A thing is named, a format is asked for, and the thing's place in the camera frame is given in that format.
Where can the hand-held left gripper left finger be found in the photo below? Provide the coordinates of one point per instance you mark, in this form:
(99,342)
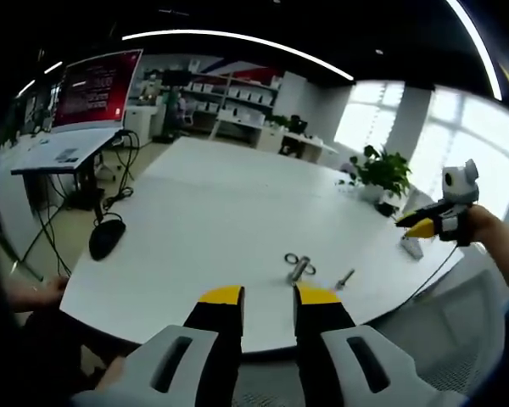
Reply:
(216,339)

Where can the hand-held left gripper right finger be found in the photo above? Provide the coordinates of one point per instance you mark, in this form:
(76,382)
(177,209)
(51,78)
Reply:
(322,339)

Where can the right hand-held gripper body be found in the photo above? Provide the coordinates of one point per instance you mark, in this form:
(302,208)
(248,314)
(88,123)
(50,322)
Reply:
(462,182)

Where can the thin steel threaded stud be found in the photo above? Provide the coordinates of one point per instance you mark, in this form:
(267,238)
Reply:
(345,279)

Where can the large dark steel washer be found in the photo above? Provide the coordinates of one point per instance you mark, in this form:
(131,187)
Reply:
(286,257)
(313,269)

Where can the thick steel threaded stud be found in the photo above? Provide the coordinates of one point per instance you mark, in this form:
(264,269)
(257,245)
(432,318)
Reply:
(299,271)

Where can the person's right hand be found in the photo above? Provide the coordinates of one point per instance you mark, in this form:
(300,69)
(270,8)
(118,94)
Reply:
(485,222)

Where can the person's left hand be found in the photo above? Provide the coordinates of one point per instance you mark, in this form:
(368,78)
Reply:
(110,375)

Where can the small metal block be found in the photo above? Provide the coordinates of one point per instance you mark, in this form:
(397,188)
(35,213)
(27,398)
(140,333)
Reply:
(412,248)

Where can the black power adapter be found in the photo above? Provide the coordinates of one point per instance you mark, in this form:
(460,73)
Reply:
(387,209)

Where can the white plant pot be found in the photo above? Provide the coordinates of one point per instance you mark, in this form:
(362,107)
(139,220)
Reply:
(372,194)

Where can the green leafy plant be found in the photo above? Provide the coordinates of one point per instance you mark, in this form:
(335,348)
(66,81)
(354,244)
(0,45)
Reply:
(386,169)

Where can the grey mesh office chair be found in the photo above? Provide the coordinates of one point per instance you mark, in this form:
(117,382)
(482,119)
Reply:
(449,330)

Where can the ceiling light strip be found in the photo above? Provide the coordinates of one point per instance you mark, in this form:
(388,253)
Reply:
(479,46)
(237,40)

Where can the white low counter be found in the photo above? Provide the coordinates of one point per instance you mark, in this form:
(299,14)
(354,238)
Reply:
(297,144)

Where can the black computer mouse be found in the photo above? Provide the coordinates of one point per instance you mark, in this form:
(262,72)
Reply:
(106,237)

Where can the black office chair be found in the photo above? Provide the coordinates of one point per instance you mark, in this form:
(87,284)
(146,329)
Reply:
(298,124)

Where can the white storage shelf unit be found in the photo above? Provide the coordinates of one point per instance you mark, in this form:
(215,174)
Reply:
(233,97)

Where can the white side desk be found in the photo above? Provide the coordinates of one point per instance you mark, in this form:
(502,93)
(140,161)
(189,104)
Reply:
(63,148)

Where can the red screen monitor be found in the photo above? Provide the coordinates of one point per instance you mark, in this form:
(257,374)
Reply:
(95,89)

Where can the black wall screen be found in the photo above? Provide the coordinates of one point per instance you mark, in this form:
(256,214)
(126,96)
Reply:
(177,77)

